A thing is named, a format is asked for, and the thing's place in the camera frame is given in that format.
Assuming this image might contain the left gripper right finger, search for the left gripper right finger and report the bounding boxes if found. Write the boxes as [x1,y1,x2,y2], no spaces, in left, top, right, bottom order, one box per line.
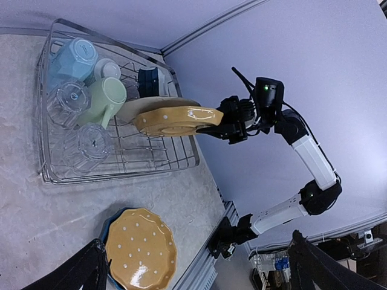
[288,230,385,290]

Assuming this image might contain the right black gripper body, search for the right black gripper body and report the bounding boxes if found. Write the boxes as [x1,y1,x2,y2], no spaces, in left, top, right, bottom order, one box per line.
[216,95,257,144]

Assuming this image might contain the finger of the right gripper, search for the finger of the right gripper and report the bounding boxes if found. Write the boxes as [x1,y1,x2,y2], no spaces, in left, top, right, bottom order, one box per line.
[196,125,229,140]

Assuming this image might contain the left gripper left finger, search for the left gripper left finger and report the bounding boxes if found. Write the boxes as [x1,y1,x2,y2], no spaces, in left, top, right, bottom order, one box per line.
[25,239,108,289]

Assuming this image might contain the blue dotted plate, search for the blue dotted plate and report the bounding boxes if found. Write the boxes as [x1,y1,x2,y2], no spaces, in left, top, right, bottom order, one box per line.
[99,207,134,290]

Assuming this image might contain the yellow dotted plate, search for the yellow dotted plate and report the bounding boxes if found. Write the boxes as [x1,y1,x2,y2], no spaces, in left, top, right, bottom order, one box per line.
[105,208,177,289]
[132,106,224,137]

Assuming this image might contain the beige plate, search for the beige plate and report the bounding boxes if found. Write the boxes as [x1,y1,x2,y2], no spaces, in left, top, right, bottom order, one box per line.
[115,96,200,123]

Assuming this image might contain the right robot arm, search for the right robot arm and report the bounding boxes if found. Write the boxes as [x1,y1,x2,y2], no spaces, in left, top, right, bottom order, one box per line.
[193,77,342,246]

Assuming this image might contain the dark blue bowl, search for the dark blue bowl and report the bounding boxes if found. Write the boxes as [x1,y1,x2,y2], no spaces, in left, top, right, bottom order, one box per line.
[137,67,168,98]

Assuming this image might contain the clear glass near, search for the clear glass near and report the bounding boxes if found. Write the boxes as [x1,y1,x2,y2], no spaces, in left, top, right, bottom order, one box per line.
[51,123,114,176]

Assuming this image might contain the clear glass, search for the clear glass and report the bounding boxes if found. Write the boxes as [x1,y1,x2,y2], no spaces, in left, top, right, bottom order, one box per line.
[51,123,114,176]
[47,79,91,129]

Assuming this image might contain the green mug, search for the green mug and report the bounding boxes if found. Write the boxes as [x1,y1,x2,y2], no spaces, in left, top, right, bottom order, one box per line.
[77,77,127,129]

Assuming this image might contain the clear glass far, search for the clear glass far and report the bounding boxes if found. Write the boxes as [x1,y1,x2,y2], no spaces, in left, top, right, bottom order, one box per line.
[47,79,91,129]

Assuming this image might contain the light blue faceted cup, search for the light blue faceted cup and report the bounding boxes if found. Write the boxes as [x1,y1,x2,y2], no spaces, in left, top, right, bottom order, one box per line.
[47,37,99,90]

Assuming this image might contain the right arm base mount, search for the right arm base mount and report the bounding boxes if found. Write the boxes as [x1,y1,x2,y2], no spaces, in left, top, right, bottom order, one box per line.
[207,214,258,259]

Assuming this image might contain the right corner aluminium post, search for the right corner aluminium post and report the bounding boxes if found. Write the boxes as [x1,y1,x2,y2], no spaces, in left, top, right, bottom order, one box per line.
[161,0,268,57]

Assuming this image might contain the aluminium front rail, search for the aluminium front rail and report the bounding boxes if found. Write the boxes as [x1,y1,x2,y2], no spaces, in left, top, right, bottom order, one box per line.
[172,201,238,290]

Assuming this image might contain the metal wire dish rack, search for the metal wire dish rack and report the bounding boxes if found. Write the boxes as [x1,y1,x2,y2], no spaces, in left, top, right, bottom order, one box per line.
[34,18,200,184]

